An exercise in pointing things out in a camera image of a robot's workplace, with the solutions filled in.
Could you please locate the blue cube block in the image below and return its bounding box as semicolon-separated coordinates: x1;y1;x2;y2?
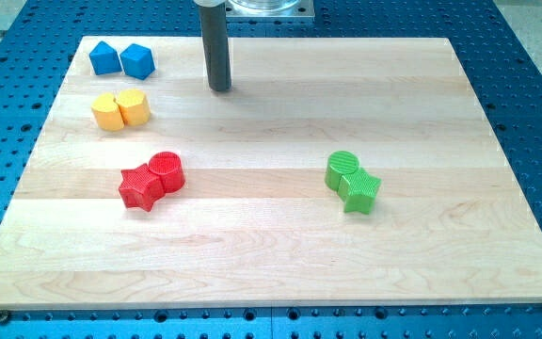
120;43;155;80

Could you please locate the yellow hexagon block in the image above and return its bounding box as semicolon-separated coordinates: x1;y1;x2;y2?
116;89;151;126

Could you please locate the silver robot mount plate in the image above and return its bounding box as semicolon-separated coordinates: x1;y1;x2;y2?
225;0;315;21

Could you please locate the light wooden board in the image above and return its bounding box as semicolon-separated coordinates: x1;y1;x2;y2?
0;36;542;310

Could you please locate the blue pentagon block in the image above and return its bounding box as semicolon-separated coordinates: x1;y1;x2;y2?
88;41;122;75

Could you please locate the red cylinder block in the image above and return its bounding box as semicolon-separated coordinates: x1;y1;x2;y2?
148;152;185;193

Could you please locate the green star block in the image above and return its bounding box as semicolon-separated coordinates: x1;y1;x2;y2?
338;169;382;215

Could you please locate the green cylinder block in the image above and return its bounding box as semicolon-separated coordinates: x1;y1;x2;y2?
325;151;359;191

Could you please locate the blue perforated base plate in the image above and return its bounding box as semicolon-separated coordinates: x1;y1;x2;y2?
0;1;542;338

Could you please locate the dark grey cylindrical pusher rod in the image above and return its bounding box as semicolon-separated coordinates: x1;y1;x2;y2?
198;2;231;92

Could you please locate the red star block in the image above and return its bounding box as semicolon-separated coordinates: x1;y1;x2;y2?
119;164;165;212

